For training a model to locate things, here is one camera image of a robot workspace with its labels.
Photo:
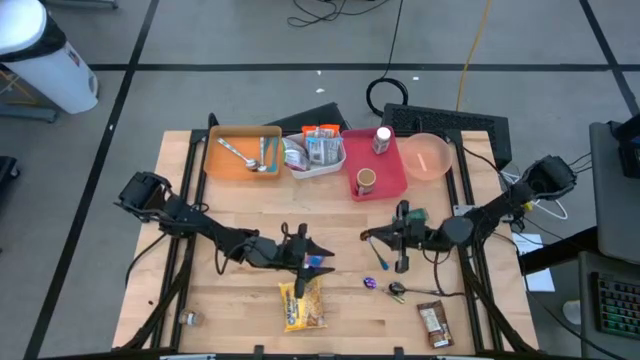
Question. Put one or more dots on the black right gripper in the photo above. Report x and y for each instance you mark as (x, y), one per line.
(420, 237)

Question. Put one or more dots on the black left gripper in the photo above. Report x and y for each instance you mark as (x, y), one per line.
(270, 252)

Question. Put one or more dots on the tan-lid spice jar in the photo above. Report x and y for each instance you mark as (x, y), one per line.
(365, 181)

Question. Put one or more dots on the white-lid spice jar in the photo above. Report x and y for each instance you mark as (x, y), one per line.
(382, 140)

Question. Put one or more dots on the multicoloured ramen noodle packet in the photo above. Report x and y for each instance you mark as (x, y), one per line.
(332, 145)

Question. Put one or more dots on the green-edged ramen noodle packet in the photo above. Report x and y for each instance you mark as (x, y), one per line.
(295, 155)

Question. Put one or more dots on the orange ramen noodle packet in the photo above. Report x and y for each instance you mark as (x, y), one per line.
(314, 145)

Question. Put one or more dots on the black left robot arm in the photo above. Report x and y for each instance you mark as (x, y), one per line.
(190, 220)

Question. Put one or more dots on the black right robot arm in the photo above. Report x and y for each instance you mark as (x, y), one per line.
(510, 200)

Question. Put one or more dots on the green small bottle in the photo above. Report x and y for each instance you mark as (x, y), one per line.
(417, 216)

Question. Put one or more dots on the iridescent purple spoon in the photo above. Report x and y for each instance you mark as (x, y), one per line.
(370, 283)

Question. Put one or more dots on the yellow ramen noodle packet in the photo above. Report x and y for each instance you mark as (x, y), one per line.
(301, 310)

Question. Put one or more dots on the dark iridescent spoon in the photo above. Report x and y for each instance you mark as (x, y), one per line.
(398, 288)

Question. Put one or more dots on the red plastic tray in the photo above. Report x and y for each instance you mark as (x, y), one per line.
(385, 170)

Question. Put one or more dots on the white plastic bin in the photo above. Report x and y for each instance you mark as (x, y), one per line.
(320, 169)

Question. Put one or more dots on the translucent pink bowl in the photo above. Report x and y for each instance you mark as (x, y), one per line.
(430, 150)

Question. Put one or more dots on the brown snack bar packet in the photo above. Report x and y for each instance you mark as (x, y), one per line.
(435, 324)

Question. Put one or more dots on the black table edge clamp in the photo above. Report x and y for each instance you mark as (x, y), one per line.
(398, 352)
(258, 350)

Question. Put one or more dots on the black perforated box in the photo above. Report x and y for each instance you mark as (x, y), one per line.
(445, 127)

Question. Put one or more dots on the orange rectangular tray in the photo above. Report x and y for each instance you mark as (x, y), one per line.
(235, 165)

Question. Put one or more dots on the black slanted panel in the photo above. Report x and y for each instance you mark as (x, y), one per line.
(315, 120)

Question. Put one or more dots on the white paper sheet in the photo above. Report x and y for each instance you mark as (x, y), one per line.
(537, 270)

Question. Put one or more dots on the white computer mouse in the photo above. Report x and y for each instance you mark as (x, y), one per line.
(571, 312)

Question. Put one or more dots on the grey keyboard desk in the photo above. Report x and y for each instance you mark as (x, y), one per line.
(587, 300)

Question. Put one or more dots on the grey side desk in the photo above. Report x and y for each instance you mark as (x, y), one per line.
(615, 200)

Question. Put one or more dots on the keyboard with coloured keys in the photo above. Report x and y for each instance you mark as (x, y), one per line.
(617, 305)

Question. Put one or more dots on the black desk device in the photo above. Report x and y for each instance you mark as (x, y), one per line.
(630, 150)

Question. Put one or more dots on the black floor object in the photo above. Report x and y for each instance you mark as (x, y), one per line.
(7, 167)

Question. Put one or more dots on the grey furniture foot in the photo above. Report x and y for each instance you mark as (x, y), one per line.
(25, 112)

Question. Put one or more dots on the white trash can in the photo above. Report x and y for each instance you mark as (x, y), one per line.
(40, 60)

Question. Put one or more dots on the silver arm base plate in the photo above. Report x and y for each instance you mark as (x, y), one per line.
(462, 210)

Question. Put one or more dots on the black aluminium table frame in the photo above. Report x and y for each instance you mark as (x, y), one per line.
(201, 210)

